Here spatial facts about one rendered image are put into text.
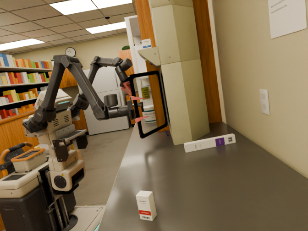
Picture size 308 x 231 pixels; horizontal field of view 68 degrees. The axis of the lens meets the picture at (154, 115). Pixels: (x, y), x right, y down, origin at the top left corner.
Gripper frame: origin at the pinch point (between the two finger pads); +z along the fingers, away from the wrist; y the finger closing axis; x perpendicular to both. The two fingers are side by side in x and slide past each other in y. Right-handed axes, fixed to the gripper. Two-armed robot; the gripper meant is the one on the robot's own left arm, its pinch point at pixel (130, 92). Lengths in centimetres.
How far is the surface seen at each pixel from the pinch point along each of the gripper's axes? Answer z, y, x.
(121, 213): 54, -57, 45
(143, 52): -9.3, -33.4, -3.4
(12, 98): -140, 279, 86
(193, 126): 38.7, -22.5, -17.4
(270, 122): 52, -62, -29
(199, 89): 20.4, -26.7, -30.3
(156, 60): -2.4, -34.0, -8.6
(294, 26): 25, -94, -24
